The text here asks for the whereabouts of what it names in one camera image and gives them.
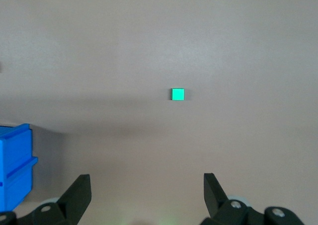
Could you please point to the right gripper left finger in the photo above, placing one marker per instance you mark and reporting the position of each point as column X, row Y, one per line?
column 72, row 200

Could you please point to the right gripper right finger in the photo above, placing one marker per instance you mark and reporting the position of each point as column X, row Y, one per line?
column 216, row 202

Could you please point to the small green cube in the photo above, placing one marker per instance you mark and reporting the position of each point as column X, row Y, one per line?
column 178, row 94

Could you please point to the blue plastic storage bin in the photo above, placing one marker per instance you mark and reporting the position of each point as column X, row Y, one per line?
column 15, row 165

